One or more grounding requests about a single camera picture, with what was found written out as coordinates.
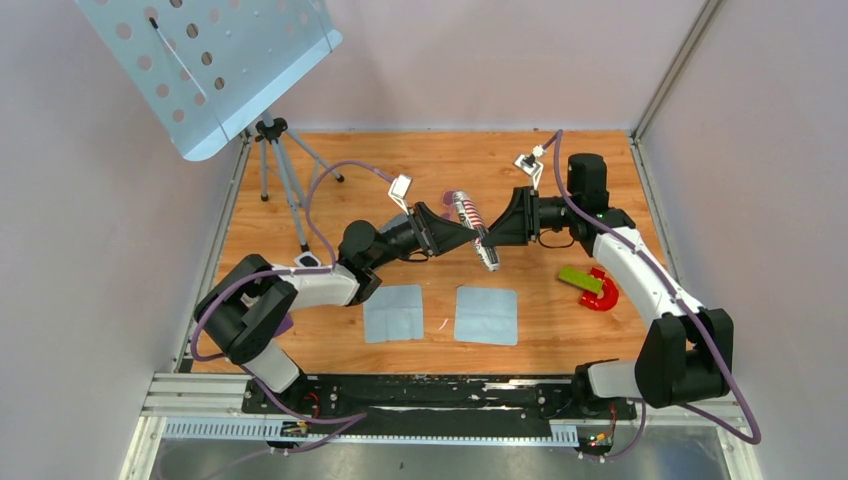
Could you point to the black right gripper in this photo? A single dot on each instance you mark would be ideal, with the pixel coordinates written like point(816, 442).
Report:
point(520, 222)

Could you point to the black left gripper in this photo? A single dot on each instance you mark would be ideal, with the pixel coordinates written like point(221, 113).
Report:
point(440, 236)

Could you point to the flag print glasses case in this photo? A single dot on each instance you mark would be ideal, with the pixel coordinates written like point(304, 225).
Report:
point(471, 218)

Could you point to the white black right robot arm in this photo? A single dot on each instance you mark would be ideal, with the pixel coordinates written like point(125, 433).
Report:
point(687, 346)

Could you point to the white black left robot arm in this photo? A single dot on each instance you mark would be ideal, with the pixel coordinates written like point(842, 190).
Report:
point(244, 311)

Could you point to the pink transparent sunglasses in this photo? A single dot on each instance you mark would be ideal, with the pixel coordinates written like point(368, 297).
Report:
point(449, 210)

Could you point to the green toy brick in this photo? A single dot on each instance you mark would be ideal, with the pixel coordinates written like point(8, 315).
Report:
point(581, 280)

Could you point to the right light blue cloth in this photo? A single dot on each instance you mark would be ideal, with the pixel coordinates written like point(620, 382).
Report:
point(486, 316)

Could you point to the light blue cloth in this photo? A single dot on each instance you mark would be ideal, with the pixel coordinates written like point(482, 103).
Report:
point(486, 316)
point(394, 313)

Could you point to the left light blue cloth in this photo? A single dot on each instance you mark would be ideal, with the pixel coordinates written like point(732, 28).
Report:
point(394, 313)

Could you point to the red toy arch block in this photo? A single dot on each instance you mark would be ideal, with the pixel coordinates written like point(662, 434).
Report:
point(608, 296)

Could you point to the purple glasses case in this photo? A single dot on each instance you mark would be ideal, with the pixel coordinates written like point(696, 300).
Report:
point(284, 326)

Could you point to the perforated metal music stand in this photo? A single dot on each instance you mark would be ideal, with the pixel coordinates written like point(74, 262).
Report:
point(211, 70)

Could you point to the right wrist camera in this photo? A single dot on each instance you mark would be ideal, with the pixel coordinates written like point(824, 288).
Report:
point(531, 165)

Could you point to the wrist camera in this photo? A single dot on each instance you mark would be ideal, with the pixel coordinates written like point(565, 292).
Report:
point(531, 165)
point(398, 191)

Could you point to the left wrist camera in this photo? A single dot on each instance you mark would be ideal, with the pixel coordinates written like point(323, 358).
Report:
point(398, 191)

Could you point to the white frame black sunglasses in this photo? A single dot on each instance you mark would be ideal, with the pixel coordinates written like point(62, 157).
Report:
point(307, 260)

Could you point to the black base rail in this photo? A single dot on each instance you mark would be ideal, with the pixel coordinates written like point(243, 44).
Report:
point(484, 410)

